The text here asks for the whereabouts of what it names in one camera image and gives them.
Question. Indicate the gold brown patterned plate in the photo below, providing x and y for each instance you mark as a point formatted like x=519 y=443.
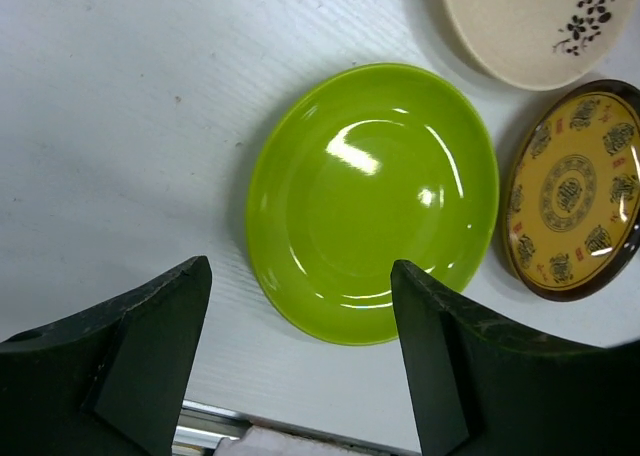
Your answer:
x=570 y=219

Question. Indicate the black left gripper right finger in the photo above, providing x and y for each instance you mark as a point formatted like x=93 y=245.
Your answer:
x=483 y=384

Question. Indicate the lime green plate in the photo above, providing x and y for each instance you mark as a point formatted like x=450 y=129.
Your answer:
x=379 y=163

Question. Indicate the cream plate black flowers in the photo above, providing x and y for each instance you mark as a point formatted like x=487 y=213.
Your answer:
x=538 y=45

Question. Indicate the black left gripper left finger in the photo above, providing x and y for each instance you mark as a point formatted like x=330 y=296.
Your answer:
x=108 y=380

